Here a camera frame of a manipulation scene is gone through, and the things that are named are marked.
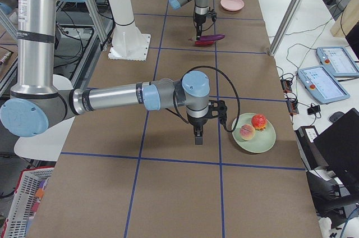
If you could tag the teach pendant tablet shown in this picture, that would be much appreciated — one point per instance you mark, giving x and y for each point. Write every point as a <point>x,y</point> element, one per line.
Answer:
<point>322,85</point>
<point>337,61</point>

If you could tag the red pomegranate fruit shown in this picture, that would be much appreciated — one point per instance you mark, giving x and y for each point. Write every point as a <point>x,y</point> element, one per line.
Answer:
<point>259,122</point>

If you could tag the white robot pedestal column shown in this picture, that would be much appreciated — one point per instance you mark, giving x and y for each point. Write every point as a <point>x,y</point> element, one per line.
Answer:
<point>128,43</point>

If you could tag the black computer mouse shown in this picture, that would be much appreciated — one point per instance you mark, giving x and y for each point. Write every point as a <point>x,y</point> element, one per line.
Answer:
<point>336,116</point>

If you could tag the yellow pink peach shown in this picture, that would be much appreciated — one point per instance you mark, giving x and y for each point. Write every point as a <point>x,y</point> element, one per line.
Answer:
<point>247,132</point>

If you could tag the pink plate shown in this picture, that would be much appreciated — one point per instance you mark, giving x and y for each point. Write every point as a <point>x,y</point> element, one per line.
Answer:
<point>232,5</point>

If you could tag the white plastic basket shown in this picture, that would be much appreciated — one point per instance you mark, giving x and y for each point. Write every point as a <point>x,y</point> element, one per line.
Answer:
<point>25,201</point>

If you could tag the aluminium frame post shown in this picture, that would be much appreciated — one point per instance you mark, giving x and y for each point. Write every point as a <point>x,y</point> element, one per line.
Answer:
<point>284,26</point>

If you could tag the far teach pendant tablet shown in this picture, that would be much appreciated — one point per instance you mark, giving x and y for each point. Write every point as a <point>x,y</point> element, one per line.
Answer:
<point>337,61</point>

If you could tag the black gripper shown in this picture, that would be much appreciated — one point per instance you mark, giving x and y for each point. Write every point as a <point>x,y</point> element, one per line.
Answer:
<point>199,21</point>
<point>196,122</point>

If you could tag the red chili pepper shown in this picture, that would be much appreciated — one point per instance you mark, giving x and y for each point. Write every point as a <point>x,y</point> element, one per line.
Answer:
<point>202,43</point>

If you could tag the purple eggplant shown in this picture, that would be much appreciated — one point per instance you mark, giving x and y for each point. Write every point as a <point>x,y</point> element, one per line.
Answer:
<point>214,37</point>

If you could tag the near teach pendant tablet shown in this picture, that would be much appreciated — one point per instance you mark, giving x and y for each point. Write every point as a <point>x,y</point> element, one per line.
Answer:
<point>322,85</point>

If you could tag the black power strip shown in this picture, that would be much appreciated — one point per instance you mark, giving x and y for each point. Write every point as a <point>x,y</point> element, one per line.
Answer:
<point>290,97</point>

